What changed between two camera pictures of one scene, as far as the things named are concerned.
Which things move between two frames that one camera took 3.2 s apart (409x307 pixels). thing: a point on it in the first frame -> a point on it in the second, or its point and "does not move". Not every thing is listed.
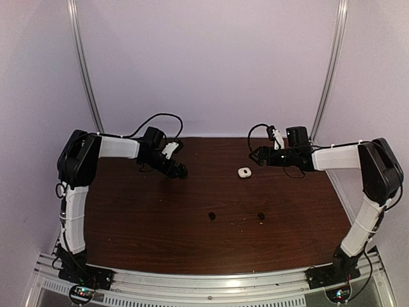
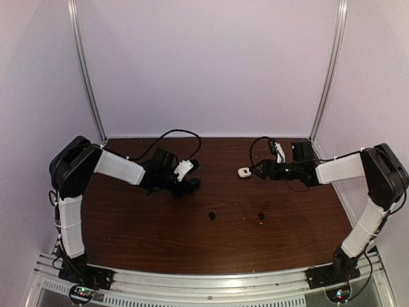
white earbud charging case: [244, 172] does not move
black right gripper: [263, 155] -> [268, 164]
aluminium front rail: [139, 287] does not move
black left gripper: [173, 169] -> [181, 191]
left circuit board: [81, 294] does not move
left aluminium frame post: [76, 36] does not move
